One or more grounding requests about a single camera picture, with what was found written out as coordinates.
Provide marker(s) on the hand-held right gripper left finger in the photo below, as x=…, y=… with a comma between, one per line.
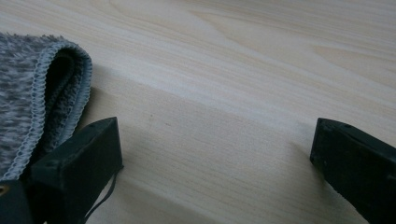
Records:
x=74, y=168

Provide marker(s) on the grey fluffy cloth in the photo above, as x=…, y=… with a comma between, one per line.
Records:
x=18, y=93

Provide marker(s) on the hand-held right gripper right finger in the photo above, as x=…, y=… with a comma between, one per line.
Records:
x=358, y=168

